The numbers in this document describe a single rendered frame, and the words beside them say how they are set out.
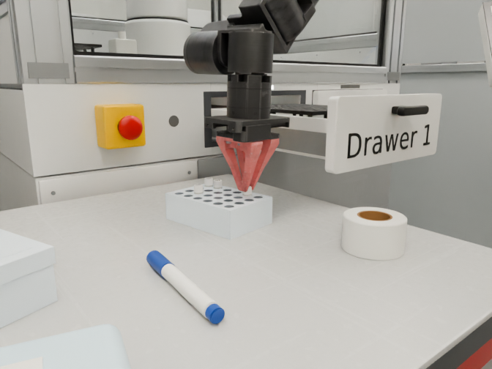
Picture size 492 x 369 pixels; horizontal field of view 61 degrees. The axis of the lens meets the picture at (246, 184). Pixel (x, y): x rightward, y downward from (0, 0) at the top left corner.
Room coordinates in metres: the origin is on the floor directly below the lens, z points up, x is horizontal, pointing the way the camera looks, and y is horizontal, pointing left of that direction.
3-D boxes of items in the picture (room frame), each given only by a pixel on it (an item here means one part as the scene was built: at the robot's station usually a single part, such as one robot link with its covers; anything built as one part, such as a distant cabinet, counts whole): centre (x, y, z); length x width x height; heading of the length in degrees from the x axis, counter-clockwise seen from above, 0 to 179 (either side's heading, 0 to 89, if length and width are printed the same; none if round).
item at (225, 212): (0.55, 0.04, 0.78); 0.12 x 0.08 x 0.04; 49
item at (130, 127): (0.69, 0.19, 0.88); 0.04 x 0.03 x 0.04; 128
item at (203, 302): (0.35, 0.06, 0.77); 0.14 x 0.02 x 0.02; 33
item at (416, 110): (0.66, -0.25, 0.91); 0.07 x 0.04 x 0.01; 128
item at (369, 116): (0.68, -0.23, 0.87); 0.29 x 0.02 x 0.11; 128
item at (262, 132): (0.55, 0.00, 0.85); 0.07 x 0.07 x 0.09; 47
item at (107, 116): (0.71, 0.21, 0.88); 0.07 x 0.05 x 0.07; 128
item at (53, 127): (1.34, 0.23, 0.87); 1.02 x 0.95 x 0.14; 128
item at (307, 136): (0.85, -0.10, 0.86); 0.40 x 0.26 x 0.06; 38
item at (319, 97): (1.13, -0.28, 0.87); 0.29 x 0.02 x 0.11; 128
